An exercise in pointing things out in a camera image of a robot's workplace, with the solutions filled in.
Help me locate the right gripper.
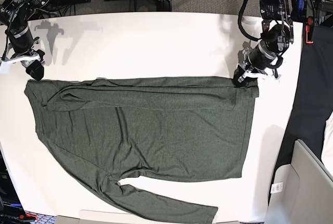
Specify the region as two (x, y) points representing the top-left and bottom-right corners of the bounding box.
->
(7, 25), (44, 81)

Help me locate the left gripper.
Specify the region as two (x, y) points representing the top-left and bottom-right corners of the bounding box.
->
(232, 41), (283, 88)

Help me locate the green long-sleeve shirt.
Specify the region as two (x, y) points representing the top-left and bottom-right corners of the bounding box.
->
(24, 77), (259, 223)

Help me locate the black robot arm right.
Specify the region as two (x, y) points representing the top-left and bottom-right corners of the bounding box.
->
(1, 0), (50, 81)

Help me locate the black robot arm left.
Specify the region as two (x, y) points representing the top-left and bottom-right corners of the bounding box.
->
(233, 0), (294, 87)

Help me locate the orange black clamp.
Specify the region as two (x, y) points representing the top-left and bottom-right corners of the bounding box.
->
(305, 16), (315, 44)

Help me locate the beige plastic bin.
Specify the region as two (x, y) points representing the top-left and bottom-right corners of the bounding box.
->
(264, 139), (332, 223)

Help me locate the orange black box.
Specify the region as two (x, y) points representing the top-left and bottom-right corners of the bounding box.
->
(1, 153), (38, 223)

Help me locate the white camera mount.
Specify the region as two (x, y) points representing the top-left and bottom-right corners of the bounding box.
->
(1, 50), (45, 74)
(245, 69), (281, 81)

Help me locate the blue handled tool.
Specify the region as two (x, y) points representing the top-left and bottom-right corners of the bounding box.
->
(297, 0), (304, 15)

